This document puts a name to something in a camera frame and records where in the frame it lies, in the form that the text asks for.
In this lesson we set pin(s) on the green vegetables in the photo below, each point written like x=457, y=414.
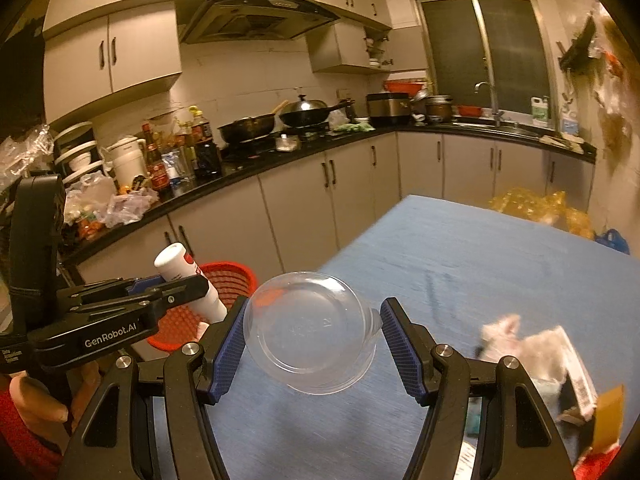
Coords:
x=352, y=127

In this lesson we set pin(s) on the black wok with metal lid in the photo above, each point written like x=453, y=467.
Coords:
x=307, y=110

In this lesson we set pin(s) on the sauce bottle with red label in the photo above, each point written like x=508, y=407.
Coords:
x=157, y=170

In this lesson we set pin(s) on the blue bag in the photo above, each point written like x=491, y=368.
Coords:
x=612, y=240

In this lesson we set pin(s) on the metal pot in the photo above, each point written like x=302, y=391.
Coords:
x=437, y=107

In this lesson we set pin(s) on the white plastic bottle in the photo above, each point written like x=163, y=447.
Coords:
x=175, y=260

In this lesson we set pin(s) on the dark soy sauce jug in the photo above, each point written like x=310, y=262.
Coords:
x=207, y=160

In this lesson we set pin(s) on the red cloth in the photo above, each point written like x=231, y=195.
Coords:
x=597, y=465

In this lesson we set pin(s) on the kitchen window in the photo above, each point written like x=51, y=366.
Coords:
x=450, y=50

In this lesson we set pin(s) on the beige upper cabinets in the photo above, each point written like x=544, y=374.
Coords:
x=140, y=45

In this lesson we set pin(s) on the beige cabinets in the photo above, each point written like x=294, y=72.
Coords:
x=300, y=200
x=140, y=45

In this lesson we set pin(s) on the range hood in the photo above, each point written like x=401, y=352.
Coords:
x=250, y=20

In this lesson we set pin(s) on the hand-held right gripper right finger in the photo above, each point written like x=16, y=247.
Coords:
x=400, y=355

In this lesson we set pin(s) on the clear plastic bowl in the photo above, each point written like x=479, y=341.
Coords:
x=310, y=330

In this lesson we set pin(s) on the silver rice cooker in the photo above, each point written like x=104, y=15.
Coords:
x=387, y=107

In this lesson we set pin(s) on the black countertop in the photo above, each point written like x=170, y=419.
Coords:
x=240, y=170

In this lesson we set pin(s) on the red basin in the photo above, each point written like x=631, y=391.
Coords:
x=402, y=87

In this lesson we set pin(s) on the small red bowl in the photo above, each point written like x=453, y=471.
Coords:
x=470, y=110

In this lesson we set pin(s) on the white jug with blue label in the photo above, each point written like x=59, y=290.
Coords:
x=570, y=122

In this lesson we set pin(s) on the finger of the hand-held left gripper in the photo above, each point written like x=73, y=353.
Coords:
x=145, y=284
x=185, y=287

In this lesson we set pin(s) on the yellow plastic bags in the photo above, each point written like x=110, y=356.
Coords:
x=525, y=205

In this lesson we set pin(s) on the black hanging item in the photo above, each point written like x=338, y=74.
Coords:
x=580, y=45

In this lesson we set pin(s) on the red plastic basket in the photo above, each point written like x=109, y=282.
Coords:
x=230, y=280

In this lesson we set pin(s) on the metal sink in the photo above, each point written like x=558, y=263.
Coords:
x=500, y=127

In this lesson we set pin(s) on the black frying pan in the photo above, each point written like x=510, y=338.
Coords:
x=247, y=127

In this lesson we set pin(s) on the gas stove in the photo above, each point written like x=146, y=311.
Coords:
x=260, y=147

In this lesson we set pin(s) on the person's left hand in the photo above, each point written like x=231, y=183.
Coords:
x=40, y=402

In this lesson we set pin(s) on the hanging clear plastic bags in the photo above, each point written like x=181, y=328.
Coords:
x=612, y=95

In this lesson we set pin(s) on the beige lower cabinets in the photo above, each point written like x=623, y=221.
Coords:
x=300, y=200

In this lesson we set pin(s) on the open wall shelf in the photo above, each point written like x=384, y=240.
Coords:
x=375, y=50

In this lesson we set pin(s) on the white electric kettle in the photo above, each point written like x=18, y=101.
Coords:
x=125, y=160

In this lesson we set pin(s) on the dish rack with bowls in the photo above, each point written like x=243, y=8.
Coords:
x=75, y=150

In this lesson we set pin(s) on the white jug with green label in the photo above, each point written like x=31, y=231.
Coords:
x=540, y=112

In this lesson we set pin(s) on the crumpled clear plastic bags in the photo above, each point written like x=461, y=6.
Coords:
x=125, y=205

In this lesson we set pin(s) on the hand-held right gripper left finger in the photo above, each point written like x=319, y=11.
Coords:
x=227, y=360

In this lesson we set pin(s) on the person's left forearm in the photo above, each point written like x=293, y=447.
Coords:
x=20, y=440

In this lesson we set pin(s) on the brown cardboard piece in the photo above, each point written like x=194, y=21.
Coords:
x=611, y=415

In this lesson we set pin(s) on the metal faucet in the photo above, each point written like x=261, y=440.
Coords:
x=495, y=100

